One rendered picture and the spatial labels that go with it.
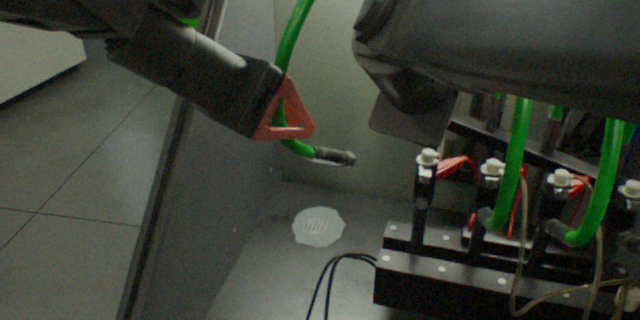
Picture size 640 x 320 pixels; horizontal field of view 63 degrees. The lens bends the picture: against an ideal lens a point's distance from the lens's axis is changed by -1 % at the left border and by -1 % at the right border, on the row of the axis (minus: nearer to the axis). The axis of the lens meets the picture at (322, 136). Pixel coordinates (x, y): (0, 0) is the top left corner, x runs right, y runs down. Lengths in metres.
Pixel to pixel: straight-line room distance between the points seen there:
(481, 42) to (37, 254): 2.28
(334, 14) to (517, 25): 0.74
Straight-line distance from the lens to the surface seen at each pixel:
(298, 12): 0.50
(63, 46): 3.71
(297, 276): 0.94
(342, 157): 0.63
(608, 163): 0.51
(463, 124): 0.84
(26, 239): 2.50
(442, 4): 0.27
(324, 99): 1.00
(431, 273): 0.75
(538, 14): 0.18
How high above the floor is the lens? 1.53
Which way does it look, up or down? 33 degrees down
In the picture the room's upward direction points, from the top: straight up
